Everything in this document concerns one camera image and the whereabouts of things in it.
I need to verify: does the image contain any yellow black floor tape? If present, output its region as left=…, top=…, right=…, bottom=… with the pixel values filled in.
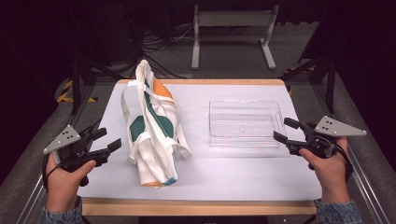
left=55, top=79, right=99, bottom=104

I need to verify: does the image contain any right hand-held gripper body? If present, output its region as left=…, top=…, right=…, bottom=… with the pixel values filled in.
left=286, top=116, right=368, bottom=171

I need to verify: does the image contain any person's left hand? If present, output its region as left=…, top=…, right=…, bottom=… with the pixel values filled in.
left=46, top=153, right=97, bottom=213

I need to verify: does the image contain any person's right hand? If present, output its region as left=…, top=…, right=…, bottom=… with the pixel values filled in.
left=298, top=136, right=352, bottom=203

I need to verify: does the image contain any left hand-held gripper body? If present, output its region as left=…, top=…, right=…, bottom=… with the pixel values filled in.
left=42, top=124, right=110, bottom=188

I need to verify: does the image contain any white table mat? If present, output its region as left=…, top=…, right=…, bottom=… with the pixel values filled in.
left=77, top=83, right=323, bottom=202

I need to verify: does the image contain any grey metal stand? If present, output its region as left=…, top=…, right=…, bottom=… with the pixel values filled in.
left=191, top=3, right=280, bottom=71

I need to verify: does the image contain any black tripod stand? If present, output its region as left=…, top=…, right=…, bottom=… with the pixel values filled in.
left=279, top=55, right=338, bottom=115
left=66, top=8, right=125, bottom=116

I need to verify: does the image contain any bundle of floor cables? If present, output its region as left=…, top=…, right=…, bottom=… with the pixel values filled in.
left=124, top=22, right=195, bottom=80

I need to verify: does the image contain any aluminium frame rail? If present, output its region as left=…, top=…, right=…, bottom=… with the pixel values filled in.
left=14, top=84, right=97, bottom=224
left=311, top=83, right=392, bottom=224

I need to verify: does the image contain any clear plastic tray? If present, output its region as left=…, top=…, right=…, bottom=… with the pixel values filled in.
left=207, top=99, right=288, bottom=148

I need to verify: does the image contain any white patchwork tote bag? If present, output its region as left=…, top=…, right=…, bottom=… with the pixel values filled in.
left=120, top=59, right=193, bottom=189

